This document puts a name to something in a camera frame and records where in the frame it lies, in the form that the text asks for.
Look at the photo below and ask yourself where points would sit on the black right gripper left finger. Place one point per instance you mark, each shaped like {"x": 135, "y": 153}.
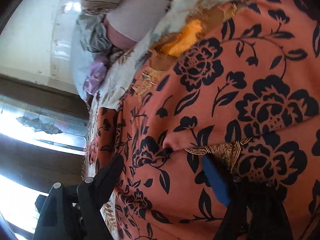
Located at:
{"x": 73, "y": 212}

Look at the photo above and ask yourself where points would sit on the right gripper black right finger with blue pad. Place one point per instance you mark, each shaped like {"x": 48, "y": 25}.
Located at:
{"x": 268, "y": 216}

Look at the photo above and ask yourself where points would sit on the orange black floral garment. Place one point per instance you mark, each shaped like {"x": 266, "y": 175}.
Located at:
{"x": 216, "y": 115}

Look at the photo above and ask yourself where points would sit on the stained glass window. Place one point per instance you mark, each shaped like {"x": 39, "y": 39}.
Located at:
{"x": 42, "y": 127}

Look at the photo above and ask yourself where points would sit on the purple small garment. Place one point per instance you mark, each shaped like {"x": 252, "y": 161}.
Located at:
{"x": 97, "y": 72}

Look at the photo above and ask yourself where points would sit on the grey crumpled cloth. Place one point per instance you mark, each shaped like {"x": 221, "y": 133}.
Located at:
{"x": 93, "y": 33}

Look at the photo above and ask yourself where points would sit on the pink quilted mattress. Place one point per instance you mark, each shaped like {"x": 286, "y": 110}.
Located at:
{"x": 128, "y": 23}

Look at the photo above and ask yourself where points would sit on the cream leaf-pattern fleece blanket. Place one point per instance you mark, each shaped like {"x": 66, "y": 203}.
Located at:
{"x": 142, "y": 113}

